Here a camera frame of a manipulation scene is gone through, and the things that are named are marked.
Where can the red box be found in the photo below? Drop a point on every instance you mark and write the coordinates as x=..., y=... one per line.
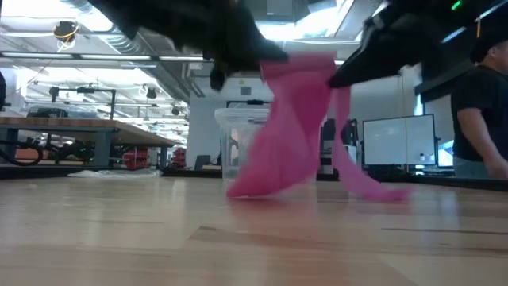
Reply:
x=179, y=158
x=135, y=159

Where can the pink elastic bandage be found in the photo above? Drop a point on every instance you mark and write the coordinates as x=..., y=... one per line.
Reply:
x=289, y=143

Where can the black camera rig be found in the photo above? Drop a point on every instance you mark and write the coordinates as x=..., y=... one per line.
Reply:
x=85, y=90

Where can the clear plastic bin lid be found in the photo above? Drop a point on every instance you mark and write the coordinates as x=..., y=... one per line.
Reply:
x=238, y=114

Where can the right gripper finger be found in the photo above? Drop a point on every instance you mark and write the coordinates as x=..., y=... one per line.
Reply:
x=365, y=59

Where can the black stand frame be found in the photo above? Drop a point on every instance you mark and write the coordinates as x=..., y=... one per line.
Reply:
x=248, y=102

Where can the bright computer monitor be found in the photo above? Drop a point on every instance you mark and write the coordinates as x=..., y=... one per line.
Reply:
x=445, y=155

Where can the person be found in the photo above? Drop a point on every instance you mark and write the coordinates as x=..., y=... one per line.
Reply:
x=476, y=119

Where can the wooden workbench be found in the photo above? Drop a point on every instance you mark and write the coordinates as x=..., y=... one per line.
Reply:
x=79, y=125

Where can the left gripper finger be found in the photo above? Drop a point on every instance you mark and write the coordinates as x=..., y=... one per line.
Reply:
x=217, y=77
x=250, y=47

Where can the ceiling light strip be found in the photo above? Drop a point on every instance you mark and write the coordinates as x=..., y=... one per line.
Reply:
x=115, y=57

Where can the clear plastic storage bin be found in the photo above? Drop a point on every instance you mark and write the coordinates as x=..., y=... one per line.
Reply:
x=234, y=159

